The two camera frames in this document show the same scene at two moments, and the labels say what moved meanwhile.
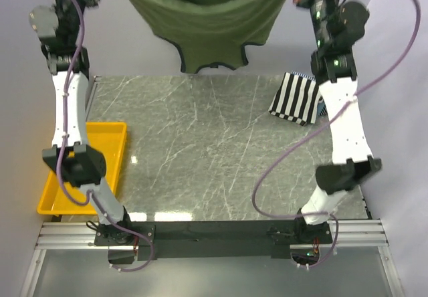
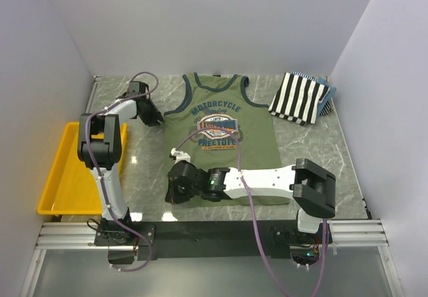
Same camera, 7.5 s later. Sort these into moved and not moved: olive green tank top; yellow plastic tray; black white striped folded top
Moved: olive green tank top
Not moved: black white striped folded top; yellow plastic tray
